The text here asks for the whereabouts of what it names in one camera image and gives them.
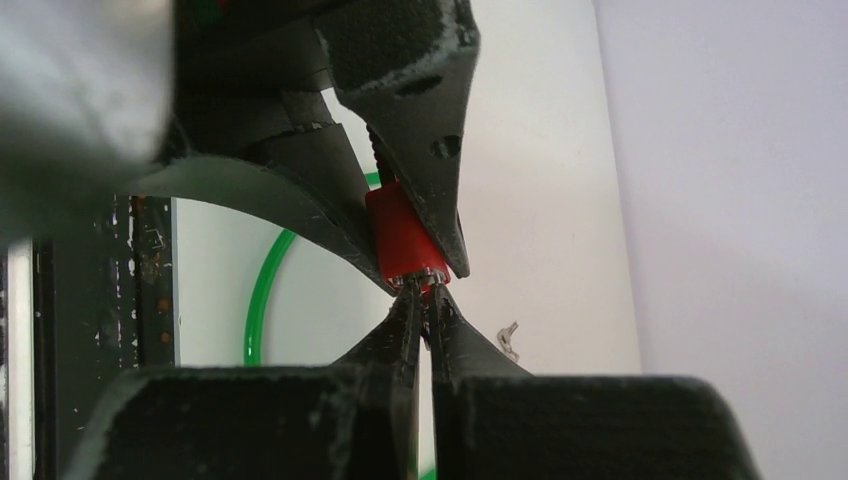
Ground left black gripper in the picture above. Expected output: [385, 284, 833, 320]
[122, 0, 481, 294]

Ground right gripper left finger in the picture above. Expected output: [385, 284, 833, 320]
[65, 284, 422, 479]

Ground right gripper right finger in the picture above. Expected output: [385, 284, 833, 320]
[429, 286, 760, 479]

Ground silver key bunch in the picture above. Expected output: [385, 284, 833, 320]
[496, 322, 520, 363]

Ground red cable lock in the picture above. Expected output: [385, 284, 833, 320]
[365, 125, 452, 287]

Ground green cable lock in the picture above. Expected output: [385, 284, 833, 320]
[243, 172, 382, 368]

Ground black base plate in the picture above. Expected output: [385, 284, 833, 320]
[3, 196, 192, 479]

